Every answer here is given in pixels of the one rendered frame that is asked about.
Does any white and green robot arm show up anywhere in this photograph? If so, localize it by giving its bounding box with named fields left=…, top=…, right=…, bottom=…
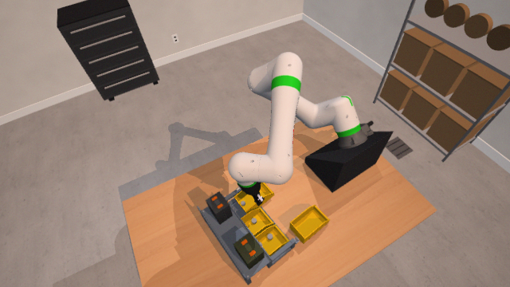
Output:
left=228, top=52, right=374, bottom=193

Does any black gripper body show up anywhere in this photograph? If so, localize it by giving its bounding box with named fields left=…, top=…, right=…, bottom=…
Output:
left=246, top=185, right=261, bottom=198

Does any yellow open-front bin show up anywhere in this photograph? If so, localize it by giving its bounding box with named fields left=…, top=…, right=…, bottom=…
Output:
left=255, top=225, right=288, bottom=257
left=289, top=205, right=329, bottom=244
left=241, top=208, right=273, bottom=237
left=234, top=183, right=273, bottom=214

